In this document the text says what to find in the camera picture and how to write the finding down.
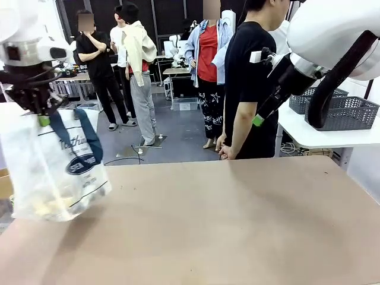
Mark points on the mannequin metal base plate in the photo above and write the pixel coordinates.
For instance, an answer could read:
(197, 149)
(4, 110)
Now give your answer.
(151, 143)

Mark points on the person in cream hoodie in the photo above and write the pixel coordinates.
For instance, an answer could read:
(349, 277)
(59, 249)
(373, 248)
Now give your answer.
(139, 74)

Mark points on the clear plastic storage bin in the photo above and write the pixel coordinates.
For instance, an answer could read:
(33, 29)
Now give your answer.
(89, 106)
(185, 104)

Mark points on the yellow snack pack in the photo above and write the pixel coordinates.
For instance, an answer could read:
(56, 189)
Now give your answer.
(47, 206)

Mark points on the white side table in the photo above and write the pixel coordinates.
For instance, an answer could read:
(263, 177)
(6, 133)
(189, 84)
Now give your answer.
(326, 138)

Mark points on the background person white T-shirt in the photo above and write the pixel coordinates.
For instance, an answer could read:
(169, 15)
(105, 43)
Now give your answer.
(118, 44)

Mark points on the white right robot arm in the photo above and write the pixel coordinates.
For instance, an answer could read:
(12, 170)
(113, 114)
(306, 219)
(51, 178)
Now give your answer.
(332, 29)

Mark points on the long background work table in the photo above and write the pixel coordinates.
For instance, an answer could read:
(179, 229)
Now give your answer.
(80, 76)

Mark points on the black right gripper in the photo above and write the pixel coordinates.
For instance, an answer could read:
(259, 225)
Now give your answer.
(289, 74)

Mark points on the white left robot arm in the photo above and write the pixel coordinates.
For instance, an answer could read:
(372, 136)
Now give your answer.
(23, 23)

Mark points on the wooden board under table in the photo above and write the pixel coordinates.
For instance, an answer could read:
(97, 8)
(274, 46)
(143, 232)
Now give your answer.
(320, 152)

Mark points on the white computer tower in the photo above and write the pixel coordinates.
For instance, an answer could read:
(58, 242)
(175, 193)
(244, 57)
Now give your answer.
(167, 87)

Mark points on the person's left hand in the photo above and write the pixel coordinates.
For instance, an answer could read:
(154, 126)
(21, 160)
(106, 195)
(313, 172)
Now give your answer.
(221, 142)

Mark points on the mannequin with blue shirt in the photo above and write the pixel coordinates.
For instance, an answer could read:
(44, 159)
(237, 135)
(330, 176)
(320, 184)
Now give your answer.
(207, 59)

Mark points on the brown cardboard box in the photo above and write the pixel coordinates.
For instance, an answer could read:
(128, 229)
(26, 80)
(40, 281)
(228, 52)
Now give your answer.
(4, 184)

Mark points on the grey plastic basket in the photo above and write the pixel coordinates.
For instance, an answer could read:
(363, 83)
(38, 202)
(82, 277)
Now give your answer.
(350, 115)
(300, 101)

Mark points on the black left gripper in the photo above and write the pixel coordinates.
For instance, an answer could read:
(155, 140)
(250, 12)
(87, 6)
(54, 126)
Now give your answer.
(29, 98)

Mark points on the small white background robot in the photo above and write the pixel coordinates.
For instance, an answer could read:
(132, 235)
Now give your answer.
(178, 55)

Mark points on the small background table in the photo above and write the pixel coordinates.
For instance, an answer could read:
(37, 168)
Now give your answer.
(176, 71)

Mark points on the flat floor plate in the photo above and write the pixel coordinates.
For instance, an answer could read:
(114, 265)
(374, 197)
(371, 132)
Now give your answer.
(130, 152)

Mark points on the person's right forearm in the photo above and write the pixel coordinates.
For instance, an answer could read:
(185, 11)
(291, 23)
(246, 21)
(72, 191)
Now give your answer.
(243, 127)

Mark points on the black box under table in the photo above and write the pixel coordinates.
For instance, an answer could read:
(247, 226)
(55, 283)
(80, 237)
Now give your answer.
(184, 86)

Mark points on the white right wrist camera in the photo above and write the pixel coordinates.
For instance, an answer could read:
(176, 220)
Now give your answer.
(256, 57)

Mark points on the person in black T-shirt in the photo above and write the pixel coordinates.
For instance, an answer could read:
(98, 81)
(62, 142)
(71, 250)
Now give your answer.
(246, 59)

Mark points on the background person in black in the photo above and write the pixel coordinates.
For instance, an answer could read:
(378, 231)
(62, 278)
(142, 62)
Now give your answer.
(98, 59)

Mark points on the black slanted stand pole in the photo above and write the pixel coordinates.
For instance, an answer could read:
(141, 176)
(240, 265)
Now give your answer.
(369, 89)

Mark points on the person's right hand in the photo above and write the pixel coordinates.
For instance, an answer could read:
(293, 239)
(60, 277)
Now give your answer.
(230, 153)

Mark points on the white shirt figure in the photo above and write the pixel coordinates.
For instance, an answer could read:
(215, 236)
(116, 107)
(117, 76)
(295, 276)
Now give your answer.
(280, 32)

